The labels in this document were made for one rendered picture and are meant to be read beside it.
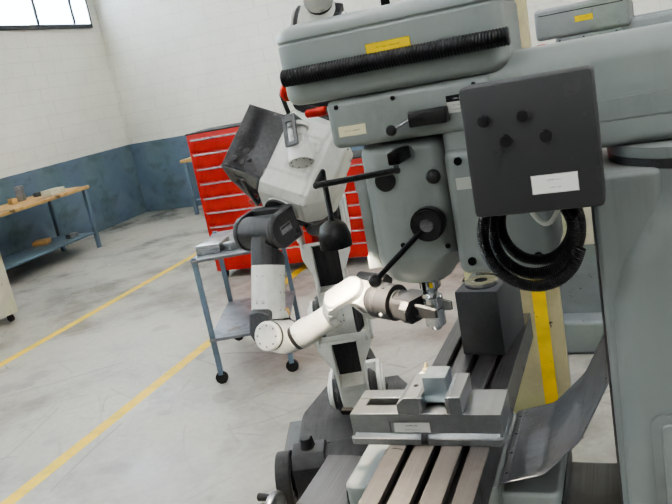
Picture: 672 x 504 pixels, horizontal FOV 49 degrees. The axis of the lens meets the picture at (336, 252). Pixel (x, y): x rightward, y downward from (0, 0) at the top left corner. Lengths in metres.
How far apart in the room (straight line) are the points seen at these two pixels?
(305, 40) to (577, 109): 0.60
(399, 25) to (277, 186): 0.68
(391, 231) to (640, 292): 0.50
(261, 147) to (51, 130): 9.91
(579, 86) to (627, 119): 0.28
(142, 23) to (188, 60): 0.99
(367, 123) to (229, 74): 10.54
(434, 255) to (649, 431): 0.53
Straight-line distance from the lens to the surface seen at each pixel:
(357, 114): 1.49
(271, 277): 1.92
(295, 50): 1.52
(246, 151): 2.03
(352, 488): 1.81
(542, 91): 1.16
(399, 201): 1.52
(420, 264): 1.56
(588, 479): 1.90
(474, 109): 1.18
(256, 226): 1.94
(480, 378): 1.95
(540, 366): 3.61
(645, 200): 1.40
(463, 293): 2.03
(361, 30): 1.47
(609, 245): 1.42
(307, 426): 2.73
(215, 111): 12.19
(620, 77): 1.42
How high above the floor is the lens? 1.79
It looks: 14 degrees down
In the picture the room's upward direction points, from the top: 11 degrees counter-clockwise
